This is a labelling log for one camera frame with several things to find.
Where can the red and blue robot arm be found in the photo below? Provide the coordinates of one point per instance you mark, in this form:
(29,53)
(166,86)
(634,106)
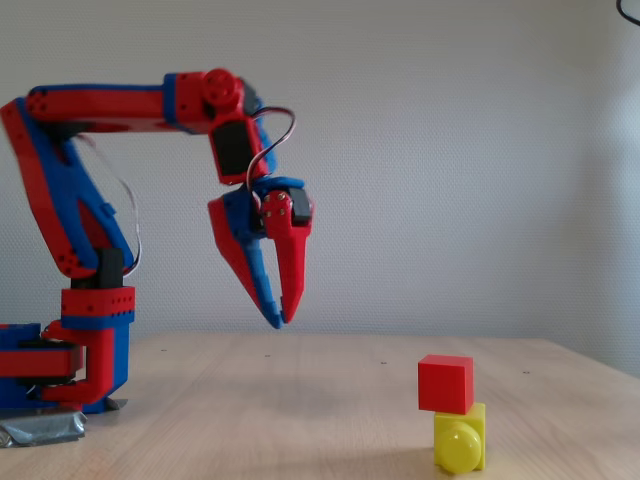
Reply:
(100,107)

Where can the grey duct tape piece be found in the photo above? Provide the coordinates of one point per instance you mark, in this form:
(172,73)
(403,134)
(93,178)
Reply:
(117,404)
(40,430)

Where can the red cube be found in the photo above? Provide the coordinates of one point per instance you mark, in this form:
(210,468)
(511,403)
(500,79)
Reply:
(445,385)

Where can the yellow block with round knob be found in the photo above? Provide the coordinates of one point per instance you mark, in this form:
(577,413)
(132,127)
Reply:
(457,445)

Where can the blue gripper, black motor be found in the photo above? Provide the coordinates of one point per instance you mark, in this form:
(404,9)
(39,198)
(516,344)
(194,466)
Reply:
(235,225)

